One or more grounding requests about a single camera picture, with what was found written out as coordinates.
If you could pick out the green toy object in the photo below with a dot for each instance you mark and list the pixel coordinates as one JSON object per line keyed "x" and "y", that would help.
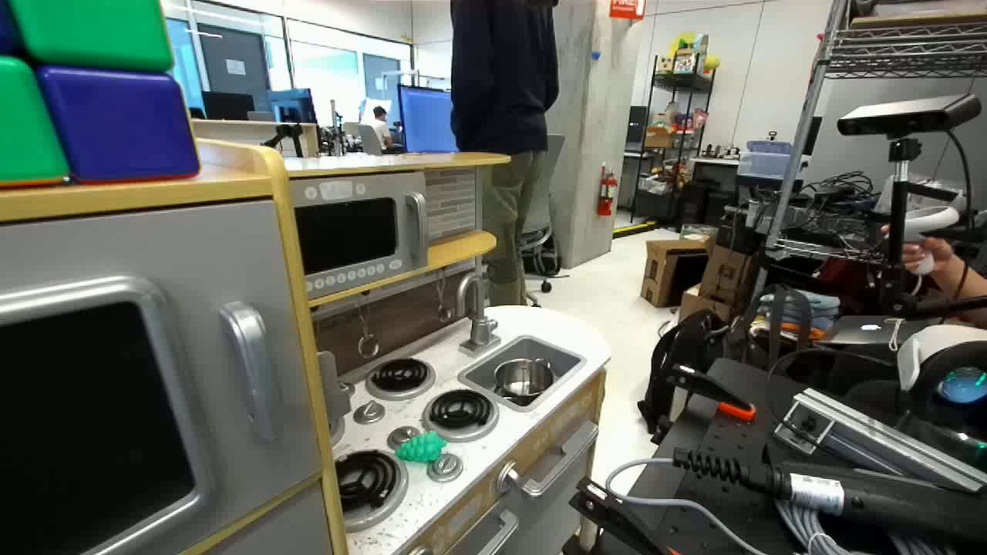
{"x": 421, "y": 447}

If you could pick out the grey toy sink basin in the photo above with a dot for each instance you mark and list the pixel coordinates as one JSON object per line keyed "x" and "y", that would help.
{"x": 482, "y": 374}

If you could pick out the steel pot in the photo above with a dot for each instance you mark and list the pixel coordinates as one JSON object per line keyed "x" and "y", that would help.
{"x": 523, "y": 380}

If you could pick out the black stove burner back right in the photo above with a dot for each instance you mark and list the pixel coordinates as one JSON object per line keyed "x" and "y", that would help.
{"x": 401, "y": 378}

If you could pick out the black stove burner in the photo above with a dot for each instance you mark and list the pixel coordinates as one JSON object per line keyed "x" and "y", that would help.
{"x": 401, "y": 378}
{"x": 372, "y": 488}
{"x": 461, "y": 413}

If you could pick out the black stove burner front right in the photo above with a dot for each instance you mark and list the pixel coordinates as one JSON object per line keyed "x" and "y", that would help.
{"x": 461, "y": 413}

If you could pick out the black stove burner front left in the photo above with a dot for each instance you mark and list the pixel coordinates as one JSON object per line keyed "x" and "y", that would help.
{"x": 372, "y": 488}

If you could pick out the silver toy faucet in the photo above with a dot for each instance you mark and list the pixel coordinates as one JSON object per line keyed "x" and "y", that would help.
{"x": 482, "y": 332}

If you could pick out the red fire extinguisher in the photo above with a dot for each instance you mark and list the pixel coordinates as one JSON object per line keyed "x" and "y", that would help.
{"x": 606, "y": 192}

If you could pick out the toy microwave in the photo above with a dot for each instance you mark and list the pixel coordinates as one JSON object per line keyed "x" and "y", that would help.
{"x": 357, "y": 229}

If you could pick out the cardboard box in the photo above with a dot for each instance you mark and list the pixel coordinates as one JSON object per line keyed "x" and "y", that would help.
{"x": 669, "y": 267}

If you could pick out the orange black clamp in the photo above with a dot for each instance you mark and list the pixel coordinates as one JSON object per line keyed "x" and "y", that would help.
{"x": 725, "y": 402}

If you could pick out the toy kitchen play set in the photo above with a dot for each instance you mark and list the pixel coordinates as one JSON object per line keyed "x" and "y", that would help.
{"x": 504, "y": 490}

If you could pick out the standing person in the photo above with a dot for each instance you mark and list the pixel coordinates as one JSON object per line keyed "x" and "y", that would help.
{"x": 504, "y": 78}

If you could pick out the grey toy fridge door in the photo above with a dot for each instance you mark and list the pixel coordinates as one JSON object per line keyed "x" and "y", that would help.
{"x": 149, "y": 380}

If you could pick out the blue foam block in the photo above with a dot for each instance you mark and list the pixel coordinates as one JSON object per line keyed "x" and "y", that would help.
{"x": 117, "y": 125}

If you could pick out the green foam block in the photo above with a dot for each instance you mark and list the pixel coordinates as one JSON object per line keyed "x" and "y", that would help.
{"x": 93, "y": 32}

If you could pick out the black wire shelf rack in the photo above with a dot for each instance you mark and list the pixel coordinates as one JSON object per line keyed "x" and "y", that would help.
{"x": 679, "y": 92}

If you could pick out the aluminium rail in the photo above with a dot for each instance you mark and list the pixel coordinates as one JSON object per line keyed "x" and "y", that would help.
{"x": 825, "y": 422}

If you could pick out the black camera on stand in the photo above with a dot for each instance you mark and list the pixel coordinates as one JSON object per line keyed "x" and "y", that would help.
{"x": 917, "y": 207}

